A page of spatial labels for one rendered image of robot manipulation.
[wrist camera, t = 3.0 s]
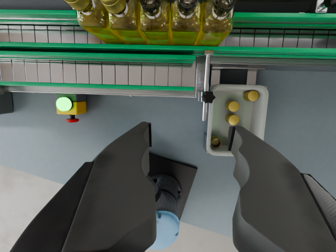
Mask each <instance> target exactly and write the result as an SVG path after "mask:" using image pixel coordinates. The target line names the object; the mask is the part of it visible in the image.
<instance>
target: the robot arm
mask: <svg viewBox="0 0 336 252"><path fill-rule="evenodd" d="M150 147H152V129H151V122H146V121H143V122H141V123H139V124H138V125H136V126H135V127H133V128H132V129H130V130H129V131H127V132H126V133H124V134H123V135H121V136H120V137H118V138H117V139H115V140H114V141H113V142H111V143H110V144H109V145H107V146H106V147H105V148H104V149H103V150H102V151H101V152H100V153H99V154H98V155H97V156H96V157H95V158H94V159H93V161H90V162H85V163H84V164H83V165H82V166H81V167H80V168H79V169H78V170H77V171H76V173H75V174H74V175H73V176H72V177H71V178H70V179H69V180H68V181H67V182H66V183H65V185H64V186H63V187H62V188H61V189H60V190H59V191H58V192H57V193H56V194H55V195H54V197H53V198H52V199H51V200H50V201H49V202H48V203H47V204H46V205H45V206H44V207H43V209H42V210H41V211H40V212H39V213H38V214H37V215H36V216H35V218H34V219H33V220H32V221H31V222H30V224H29V225H28V226H27V227H26V229H25V230H24V231H23V233H22V234H21V235H20V237H19V238H18V240H17V241H16V242H15V244H14V245H13V247H12V249H11V250H10V252H145V251H146V250H147V249H150V250H154V249H155V250H162V249H165V248H167V247H169V246H170V245H172V244H173V243H174V242H175V240H176V239H177V237H178V234H179V228H180V221H179V210H178V208H179V206H180V205H181V202H182V197H183V196H182V189H181V186H180V184H179V183H178V182H177V181H176V180H175V179H174V178H173V177H171V176H169V175H166V174H157V175H154V176H152V177H149V175H148V173H149V171H150V163H149V148H150ZM228 151H231V153H232V154H233V156H234V157H235V160H236V162H235V167H234V171H233V176H234V178H235V179H236V180H237V182H238V184H239V186H240V188H241V189H240V191H239V195H238V199H237V202H236V206H235V210H234V213H233V217H232V240H233V244H234V246H235V248H236V249H237V250H238V251H239V252H336V199H335V198H334V197H333V196H332V195H331V194H330V193H329V192H328V191H327V190H326V189H325V188H324V187H323V186H322V185H321V184H320V183H319V182H317V181H316V180H315V179H314V178H313V177H312V176H311V175H310V174H307V173H301V172H300V171H299V170H298V169H297V168H296V167H295V166H294V165H293V164H292V163H291V162H290V161H289V160H288V159H287V158H286V157H285V156H284V155H283V154H281V153H280V152H279V151H278V150H276V149H275V148H273V147H272V146H271V145H269V144H268V143H266V142H265V141H263V140H262V139H260V138H259V137H257V136H256V135H254V134H253V133H251V132H250V131H248V130H247V129H245V128H244V127H242V126H230V127H229V130H228Z"/></svg>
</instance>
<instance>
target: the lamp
mask: <svg viewBox="0 0 336 252"><path fill-rule="evenodd" d="M56 106H57V108H58V109H59V110H60V111H69V110H71V109H72V107H73V102H72V100H71V99H70V98H68V97H61V98H59V99H58V100H57V101H56Z"/></svg>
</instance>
